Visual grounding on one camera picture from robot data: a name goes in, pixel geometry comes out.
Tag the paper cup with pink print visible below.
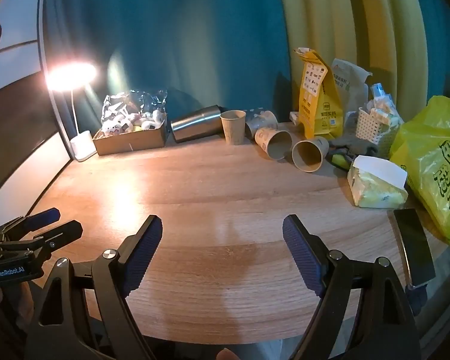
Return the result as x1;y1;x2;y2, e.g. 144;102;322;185
254;127;293;161

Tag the black phone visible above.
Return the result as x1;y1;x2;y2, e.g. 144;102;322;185
393;209;436;288

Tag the white desk lamp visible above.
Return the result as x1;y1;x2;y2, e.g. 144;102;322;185
45;62;97;162

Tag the tissue pack with white paper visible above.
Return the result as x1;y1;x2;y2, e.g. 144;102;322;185
347;155;408;209

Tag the yellow paper bag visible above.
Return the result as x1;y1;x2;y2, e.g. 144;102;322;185
295;47;344;140

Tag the yellow plastic bag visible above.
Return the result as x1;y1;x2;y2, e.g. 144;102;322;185
389;96;450;245

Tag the green yellow small object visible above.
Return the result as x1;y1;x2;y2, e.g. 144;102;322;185
331;154;353;172

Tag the clear bag of snacks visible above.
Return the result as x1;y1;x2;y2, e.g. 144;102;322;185
100;89;168;137

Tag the white plastic basket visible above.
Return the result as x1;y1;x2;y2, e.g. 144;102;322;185
355;107;399;150

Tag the steel tumbler lying down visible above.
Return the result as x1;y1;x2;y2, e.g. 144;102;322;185
170;105;223;143

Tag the brown paper cup with drawing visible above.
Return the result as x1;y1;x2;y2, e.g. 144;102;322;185
220;110;246;146

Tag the yellow curtain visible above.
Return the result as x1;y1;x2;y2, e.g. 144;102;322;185
282;0;428;120

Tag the plain brown paper cup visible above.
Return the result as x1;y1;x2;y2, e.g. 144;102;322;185
291;136;329;173

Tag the person's right hand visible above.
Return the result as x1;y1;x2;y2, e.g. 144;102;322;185
216;348;240;360

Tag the cardboard box tray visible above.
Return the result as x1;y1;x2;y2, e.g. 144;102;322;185
92;123;167;156

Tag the grey paper bag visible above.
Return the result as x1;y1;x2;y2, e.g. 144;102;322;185
331;58;372;123

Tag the white patterned paper cup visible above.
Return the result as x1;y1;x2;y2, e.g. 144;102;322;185
245;111;278;140

